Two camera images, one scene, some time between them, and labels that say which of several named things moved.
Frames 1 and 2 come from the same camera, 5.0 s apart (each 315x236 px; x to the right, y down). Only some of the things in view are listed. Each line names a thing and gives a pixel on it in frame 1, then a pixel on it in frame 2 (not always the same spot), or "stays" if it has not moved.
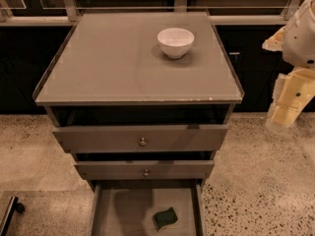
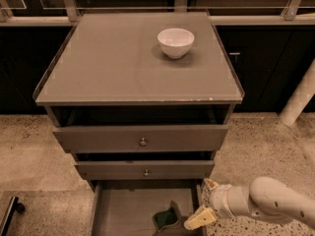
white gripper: (300, 41) → (218, 197)
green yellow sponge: (164, 218) stays
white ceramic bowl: (175, 42) stays
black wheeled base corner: (14, 206) stays
